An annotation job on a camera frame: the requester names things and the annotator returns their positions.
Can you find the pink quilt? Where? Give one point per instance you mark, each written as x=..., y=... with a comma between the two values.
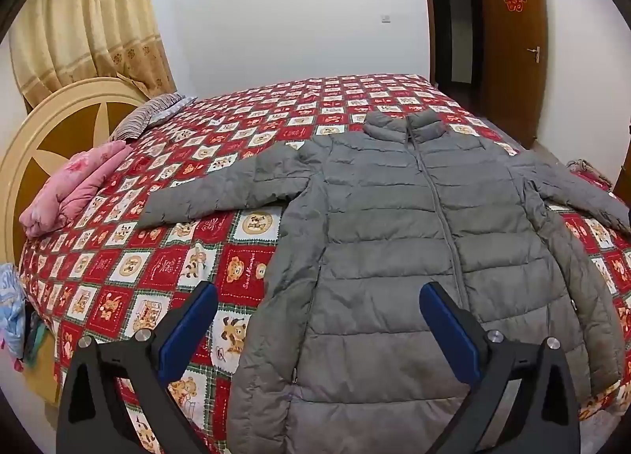
x=69, y=183

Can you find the beige curtain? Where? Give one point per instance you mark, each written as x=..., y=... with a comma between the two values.
x=88, y=15

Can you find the crumpled pale cloth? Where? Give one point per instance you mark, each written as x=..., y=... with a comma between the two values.
x=586, y=170

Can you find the dark green cloth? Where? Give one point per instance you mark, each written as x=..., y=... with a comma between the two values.
x=34, y=340

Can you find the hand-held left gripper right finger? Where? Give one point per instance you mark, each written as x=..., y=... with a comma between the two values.
x=451, y=331

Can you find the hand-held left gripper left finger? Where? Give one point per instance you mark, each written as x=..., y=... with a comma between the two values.
x=190, y=331

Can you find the striped pillow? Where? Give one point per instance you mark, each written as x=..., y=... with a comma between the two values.
x=143, y=116

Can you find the brown wooden cabinet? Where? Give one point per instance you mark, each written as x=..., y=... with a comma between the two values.
x=623, y=173

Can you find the grey puffer jacket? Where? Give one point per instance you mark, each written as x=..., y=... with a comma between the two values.
x=384, y=237

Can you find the red patterned bedspread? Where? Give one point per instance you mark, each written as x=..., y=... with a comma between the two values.
x=148, y=257

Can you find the brown wooden door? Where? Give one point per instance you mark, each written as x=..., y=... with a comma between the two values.
x=512, y=65

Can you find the cream wooden headboard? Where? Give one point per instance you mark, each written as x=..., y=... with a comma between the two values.
x=74, y=94

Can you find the dark wooden door frame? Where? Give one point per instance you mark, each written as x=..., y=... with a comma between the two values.
x=428, y=15

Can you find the light blue printed cloth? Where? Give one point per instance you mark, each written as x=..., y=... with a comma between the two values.
x=10, y=306

